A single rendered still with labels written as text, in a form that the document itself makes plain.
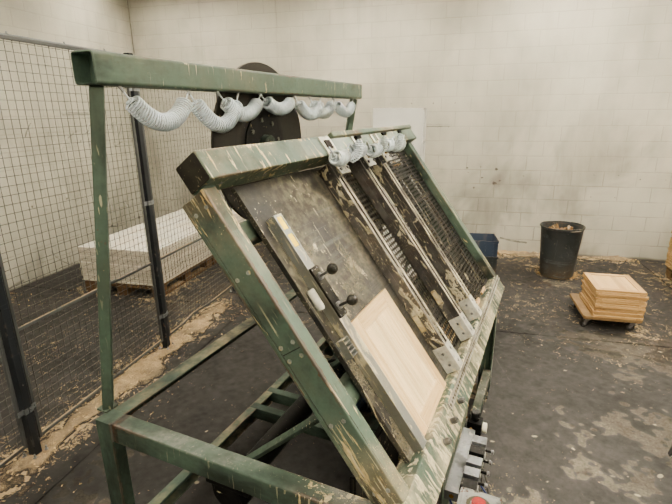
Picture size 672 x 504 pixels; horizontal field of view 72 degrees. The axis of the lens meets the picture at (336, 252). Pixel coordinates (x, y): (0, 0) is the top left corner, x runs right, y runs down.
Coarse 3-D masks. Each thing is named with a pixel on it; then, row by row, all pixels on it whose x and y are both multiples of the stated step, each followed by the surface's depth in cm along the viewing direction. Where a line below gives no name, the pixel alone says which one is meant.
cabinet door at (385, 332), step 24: (360, 312) 175; (384, 312) 188; (360, 336) 166; (384, 336) 179; (408, 336) 193; (384, 360) 170; (408, 360) 184; (408, 384) 175; (432, 384) 189; (408, 408) 167; (432, 408) 179
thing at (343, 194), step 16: (320, 176) 207; (336, 176) 203; (336, 192) 205; (352, 192) 207; (352, 208) 204; (352, 224) 206; (368, 224) 203; (368, 240) 205; (384, 240) 208; (384, 256) 204; (384, 272) 206; (400, 272) 204; (400, 288) 205; (416, 304) 204; (432, 320) 207; (432, 336) 204; (448, 352) 203; (448, 368) 205
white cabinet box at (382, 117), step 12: (384, 108) 535; (396, 108) 532; (408, 108) 529; (420, 108) 526; (384, 120) 539; (396, 120) 536; (408, 120) 533; (420, 120) 529; (420, 132) 533; (420, 144) 537; (420, 156) 541; (420, 192) 610; (396, 252) 581
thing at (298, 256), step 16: (272, 224) 159; (288, 240) 158; (288, 256) 160; (304, 256) 160; (304, 272) 159; (336, 320) 158; (352, 336) 159; (368, 352) 161; (368, 368) 158; (384, 384) 159; (384, 400) 159; (400, 400) 162; (400, 416) 158; (416, 432) 159; (416, 448) 159
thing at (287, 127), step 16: (256, 64) 225; (224, 96) 207; (240, 96) 217; (256, 96) 228; (272, 96) 241; (288, 96) 255; (224, 112) 208; (240, 128) 220; (256, 128) 230; (272, 128) 243; (288, 128) 259; (224, 144) 210; (240, 144) 221; (224, 192) 214; (240, 208) 227
